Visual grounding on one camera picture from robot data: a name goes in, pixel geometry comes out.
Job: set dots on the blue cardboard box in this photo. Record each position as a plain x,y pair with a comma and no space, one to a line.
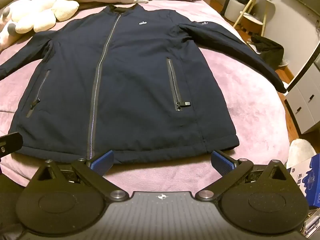
310,180

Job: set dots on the white round stool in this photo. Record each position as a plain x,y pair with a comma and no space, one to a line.
236,11

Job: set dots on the white round cushion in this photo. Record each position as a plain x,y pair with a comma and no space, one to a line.
301,152

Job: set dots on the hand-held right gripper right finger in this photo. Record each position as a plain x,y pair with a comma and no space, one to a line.
222,162

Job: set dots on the navy zip jacket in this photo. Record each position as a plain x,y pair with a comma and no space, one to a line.
130,80

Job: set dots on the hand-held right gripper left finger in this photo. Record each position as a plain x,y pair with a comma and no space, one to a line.
101,162

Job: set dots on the small white footed stool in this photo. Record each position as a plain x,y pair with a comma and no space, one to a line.
252,23

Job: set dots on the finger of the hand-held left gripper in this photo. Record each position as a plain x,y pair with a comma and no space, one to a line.
10,143

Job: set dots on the cream flower plush cushion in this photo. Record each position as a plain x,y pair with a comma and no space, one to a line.
42,12

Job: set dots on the black bag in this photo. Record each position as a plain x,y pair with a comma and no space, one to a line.
268,50

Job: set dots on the white drawer cabinet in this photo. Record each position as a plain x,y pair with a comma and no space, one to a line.
303,107

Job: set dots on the yellow side table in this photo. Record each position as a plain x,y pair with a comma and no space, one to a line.
250,3

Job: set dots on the pink and grey plush toy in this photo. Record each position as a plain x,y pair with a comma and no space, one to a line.
6,27

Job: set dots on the purple bed sheet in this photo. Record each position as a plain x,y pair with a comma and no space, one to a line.
250,120

